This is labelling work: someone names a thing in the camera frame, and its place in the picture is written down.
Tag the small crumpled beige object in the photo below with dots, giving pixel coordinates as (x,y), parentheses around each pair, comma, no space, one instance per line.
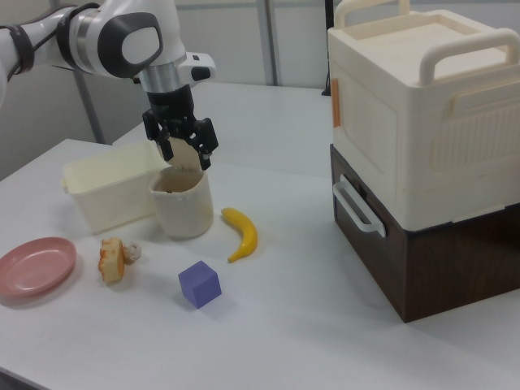
(132,252)

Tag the cream toy microwave oven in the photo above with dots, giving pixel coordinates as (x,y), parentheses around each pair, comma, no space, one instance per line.
(422,109)

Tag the yellow toy banana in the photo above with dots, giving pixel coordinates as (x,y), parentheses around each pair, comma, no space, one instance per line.
(243,235)

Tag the dark brown wooden drawer box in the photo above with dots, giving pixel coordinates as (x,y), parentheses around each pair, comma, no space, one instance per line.
(430,260)

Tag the purple foam cube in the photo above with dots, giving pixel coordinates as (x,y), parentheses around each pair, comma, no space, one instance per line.
(200,286)

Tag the orange tape strip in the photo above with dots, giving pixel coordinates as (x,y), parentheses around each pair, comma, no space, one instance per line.
(336,103)

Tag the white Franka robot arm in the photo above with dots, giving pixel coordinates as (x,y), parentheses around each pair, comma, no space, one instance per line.
(101,38)

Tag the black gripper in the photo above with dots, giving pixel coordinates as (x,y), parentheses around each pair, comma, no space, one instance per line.
(174,109)

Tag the pink oval plate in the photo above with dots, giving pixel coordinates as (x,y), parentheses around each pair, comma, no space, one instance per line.
(34,264)

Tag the cream rectangular plastic tub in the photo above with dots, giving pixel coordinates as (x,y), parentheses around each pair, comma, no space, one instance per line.
(107,187)

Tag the toy cake slice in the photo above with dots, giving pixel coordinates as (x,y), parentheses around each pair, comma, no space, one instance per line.
(111,260)

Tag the cream cylindrical cup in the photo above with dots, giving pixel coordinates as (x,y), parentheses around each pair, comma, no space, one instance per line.
(183,207)

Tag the beige round swing lid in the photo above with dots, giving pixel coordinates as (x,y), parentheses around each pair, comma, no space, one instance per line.
(183,153)

